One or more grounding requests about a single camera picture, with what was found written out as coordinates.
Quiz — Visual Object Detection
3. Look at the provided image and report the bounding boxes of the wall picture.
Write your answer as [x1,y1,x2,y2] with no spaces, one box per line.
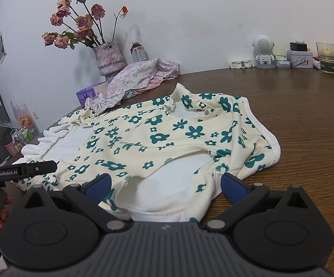
[0,30,7,64]

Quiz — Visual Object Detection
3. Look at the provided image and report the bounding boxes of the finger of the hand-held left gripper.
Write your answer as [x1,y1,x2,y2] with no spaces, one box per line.
[25,160,58,179]

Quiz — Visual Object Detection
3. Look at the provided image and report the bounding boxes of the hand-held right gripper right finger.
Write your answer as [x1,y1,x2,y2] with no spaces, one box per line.
[204,172,310,233]

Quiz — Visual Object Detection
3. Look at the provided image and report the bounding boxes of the orange rosebud stem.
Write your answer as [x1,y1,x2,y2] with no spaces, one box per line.
[112,6,128,42]

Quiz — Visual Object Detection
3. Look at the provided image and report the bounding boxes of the pink floral garment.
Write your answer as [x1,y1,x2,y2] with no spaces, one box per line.
[84,58,180,114]

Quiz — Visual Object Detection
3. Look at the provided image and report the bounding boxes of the black charger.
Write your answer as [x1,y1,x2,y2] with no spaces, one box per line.
[289,41,309,52]

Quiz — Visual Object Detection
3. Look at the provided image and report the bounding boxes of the bunch of dried pink roses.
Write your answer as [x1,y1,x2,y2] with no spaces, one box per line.
[42,0,107,49]

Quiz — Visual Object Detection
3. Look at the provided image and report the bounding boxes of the cluttered storage shelf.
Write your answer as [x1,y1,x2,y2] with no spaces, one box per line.
[0,101,40,156]

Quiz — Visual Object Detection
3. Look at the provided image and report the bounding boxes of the green white small box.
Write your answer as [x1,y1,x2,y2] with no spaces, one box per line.
[274,53,290,69]

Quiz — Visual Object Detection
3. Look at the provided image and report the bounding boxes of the pink ceramic vase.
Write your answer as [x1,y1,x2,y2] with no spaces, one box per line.
[93,41,126,84]

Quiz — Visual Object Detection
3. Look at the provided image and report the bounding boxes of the decorated tin box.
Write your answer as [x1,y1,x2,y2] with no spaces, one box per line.
[286,50,313,69]

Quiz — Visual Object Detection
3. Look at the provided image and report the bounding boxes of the glass cup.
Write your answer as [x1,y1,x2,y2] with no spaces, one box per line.
[316,42,334,77]

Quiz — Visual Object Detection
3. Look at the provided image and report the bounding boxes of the cream garment with teal flowers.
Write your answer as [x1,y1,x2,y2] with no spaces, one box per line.
[12,83,281,223]

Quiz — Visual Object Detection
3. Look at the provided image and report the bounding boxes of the person's left hand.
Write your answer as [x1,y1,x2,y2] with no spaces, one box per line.
[0,196,13,229]

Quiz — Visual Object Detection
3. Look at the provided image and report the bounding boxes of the tea bottle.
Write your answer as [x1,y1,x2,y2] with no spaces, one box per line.
[130,38,148,63]

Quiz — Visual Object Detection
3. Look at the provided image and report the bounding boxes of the white robot-shaped speaker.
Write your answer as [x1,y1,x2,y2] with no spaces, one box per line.
[253,34,275,69]

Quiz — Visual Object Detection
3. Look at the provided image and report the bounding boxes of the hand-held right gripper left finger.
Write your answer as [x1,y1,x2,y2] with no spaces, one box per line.
[24,173,127,233]

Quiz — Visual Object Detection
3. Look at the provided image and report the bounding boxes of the purple tissue box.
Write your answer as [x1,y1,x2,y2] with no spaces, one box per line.
[76,81,110,106]

